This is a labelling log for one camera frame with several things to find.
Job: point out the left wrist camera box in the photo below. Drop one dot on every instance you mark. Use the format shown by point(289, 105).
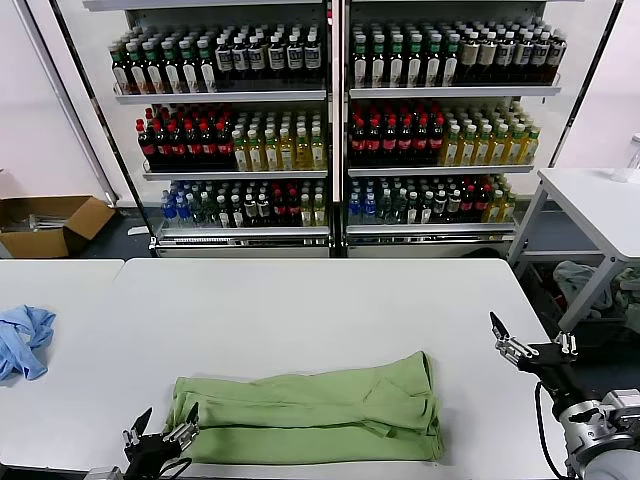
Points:
point(105, 474)

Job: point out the white beverage shelf unit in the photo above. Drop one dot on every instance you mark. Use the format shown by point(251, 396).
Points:
point(450, 92)
point(225, 96)

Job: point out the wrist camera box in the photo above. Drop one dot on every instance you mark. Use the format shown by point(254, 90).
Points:
point(105, 474)
point(622, 405)

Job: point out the small white floor strip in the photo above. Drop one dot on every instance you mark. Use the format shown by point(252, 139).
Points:
point(137, 231)

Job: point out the grey label dark bottle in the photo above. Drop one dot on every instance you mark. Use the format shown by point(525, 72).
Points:
point(541, 55)
point(558, 54)
point(506, 56)
point(524, 56)
point(488, 57)
point(470, 57)

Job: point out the small blue drink bottle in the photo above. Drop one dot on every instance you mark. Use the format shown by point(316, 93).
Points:
point(183, 212)
point(355, 211)
point(370, 211)
point(169, 212)

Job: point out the white side table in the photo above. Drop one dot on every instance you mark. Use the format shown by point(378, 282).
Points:
point(590, 200)

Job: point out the green cap tea bottle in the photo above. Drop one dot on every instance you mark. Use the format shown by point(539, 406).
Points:
point(378, 65)
point(154, 70)
point(451, 63)
point(415, 65)
point(190, 70)
point(137, 70)
point(396, 65)
point(121, 70)
point(433, 64)
point(172, 70)
point(361, 65)
point(207, 69)

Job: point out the silver metal rails bundle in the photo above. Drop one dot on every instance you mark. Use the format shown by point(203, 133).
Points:
point(37, 221)

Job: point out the dark storage bin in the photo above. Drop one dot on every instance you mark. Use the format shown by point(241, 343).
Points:
point(600, 331)

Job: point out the red cap cola bottle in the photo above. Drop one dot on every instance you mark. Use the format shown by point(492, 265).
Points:
point(178, 147)
point(374, 145)
point(210, 147)
point(390, 145)
point(146, 147)
point(406, 145)
point(358, 145)
point(162, 147)
point(194, 147)
point(422, 145)
point(225, 147)
point(438, 144)

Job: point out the crumpled grey green cloth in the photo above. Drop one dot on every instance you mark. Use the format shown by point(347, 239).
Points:
point(629, 292)

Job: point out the light green polo shirt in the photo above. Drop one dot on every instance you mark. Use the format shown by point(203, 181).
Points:
point(300, 400)

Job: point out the clear plastic jar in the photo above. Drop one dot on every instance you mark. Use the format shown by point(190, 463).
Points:
point(631, 162)

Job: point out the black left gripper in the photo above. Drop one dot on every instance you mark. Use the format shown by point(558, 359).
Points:
point(152, 455)

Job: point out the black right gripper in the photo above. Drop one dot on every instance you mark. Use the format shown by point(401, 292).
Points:
point(550, 370)

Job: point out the open brown cardboard box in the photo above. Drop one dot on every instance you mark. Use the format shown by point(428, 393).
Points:
point(30, 245)

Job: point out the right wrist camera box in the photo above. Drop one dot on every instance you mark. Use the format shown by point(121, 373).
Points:
point(622, 405)

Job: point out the white label dark bottle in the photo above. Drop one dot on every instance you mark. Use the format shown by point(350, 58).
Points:
point(313, 57)
point(257, 59)
point(295, 57)
point(241, 60)
point(276, 58)
point(224, 60)

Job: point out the black framed glass door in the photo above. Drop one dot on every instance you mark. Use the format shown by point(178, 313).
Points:
point(70, 75)
point(589, 80)

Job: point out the black rounded floor object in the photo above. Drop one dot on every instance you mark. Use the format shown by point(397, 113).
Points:
point(482, 253)

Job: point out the crumpled light blue cloth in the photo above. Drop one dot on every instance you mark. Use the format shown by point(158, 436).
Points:
point(27, 330)

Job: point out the small yellow juice bottle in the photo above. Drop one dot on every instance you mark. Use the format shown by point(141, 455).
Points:
point(508, 209)
point(319, 213)
point(306, 213)
point(495, 209)

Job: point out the small white label bottle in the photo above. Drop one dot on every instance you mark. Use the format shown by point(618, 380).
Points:
point(440, 208)
point(222, 214)
point(426, 210)
point(250, 213)
point(236, 214)
point(454, 208)
point(263, 213)

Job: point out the small red cap bottle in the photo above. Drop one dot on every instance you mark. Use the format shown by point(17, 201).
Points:
point(481, 206)
point(293, 212)
point(279, 212)
point(468, 207)

